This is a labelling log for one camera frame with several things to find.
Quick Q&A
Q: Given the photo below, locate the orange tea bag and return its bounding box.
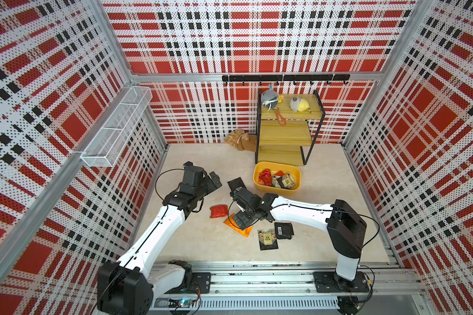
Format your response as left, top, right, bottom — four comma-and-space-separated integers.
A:
224, 215, 253, 238

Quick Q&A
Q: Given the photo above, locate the small red tea bag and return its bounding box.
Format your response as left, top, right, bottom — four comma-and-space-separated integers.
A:
258, 169, 273, 186

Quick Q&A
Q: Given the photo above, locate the black gold tea bag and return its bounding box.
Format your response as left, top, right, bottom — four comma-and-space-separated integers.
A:
280, 173, 296, 190
258, 229, 279, 251
271, 176, 285, 189

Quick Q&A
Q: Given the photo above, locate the yellow plastic storage box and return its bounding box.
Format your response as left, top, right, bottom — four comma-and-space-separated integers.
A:
253, 161, 302, 195

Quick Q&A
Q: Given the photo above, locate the black barcode tea bag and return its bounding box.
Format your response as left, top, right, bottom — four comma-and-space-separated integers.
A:
227, 177, 246, 194

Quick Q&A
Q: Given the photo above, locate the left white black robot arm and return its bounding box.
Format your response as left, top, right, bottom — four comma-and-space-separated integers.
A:
93, 161, 222, 314

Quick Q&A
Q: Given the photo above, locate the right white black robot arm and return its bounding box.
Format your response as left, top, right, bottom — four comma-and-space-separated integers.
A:
230, 187, 367, 281

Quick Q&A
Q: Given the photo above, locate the black folded tea bag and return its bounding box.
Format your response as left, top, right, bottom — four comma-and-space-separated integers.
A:
274, 223, 294, 240

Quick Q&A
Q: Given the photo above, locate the black connector box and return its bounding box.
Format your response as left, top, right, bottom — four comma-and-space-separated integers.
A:
338, 297, 360, 315

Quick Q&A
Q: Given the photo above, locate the brown plush toy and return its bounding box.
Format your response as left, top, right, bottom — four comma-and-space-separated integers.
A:
224, 129, 258, 152

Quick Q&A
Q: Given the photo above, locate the red orange small tool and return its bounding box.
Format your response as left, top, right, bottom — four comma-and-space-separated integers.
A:
275, 110, 287, 126

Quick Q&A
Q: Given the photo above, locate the grey plush toy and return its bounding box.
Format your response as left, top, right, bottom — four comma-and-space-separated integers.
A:
260, 89, 279, 111

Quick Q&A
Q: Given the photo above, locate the yellow white plush toy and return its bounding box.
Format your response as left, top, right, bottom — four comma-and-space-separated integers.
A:
290, 97, 311, 113

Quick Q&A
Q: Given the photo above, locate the green circuit board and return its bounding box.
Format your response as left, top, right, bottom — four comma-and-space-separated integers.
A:
168, 299, 194, 308

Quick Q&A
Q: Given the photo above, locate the wooden black-frame shelf rack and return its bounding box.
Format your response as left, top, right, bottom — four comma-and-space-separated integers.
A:
254, 89, 326, 166

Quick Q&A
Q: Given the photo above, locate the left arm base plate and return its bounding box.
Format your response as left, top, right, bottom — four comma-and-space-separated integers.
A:
181, 271, 212, 294

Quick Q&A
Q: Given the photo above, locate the white wire mesh basket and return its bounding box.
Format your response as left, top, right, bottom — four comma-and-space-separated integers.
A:
81, 86, 152, 167

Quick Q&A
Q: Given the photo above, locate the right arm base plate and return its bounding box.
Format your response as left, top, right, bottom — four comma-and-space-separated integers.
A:
313, 271, 370, 293

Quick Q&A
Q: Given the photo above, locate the black wall hook rail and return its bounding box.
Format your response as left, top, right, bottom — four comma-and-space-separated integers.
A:
222, 73, 351, 83

